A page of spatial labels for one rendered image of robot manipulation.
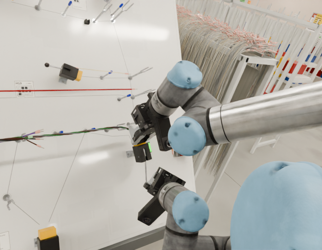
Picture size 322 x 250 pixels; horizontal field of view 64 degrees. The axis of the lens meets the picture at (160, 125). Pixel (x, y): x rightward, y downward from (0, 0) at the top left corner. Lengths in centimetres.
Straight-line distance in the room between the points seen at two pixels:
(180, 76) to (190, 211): 30
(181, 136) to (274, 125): 16
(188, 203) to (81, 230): 44
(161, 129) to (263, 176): 50
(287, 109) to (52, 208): 68
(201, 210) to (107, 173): 42
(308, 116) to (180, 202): 29
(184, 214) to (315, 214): 36
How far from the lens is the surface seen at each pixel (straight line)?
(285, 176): 25
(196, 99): 62
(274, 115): 46
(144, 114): 76
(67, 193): 86
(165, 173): 76
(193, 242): 61
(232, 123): 48
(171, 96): 64
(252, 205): 28
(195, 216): 57
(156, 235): 105
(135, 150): 87
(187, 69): 62
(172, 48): 113
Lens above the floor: 165
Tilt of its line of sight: 28 degrees down
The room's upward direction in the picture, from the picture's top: 18 degrees clockwise
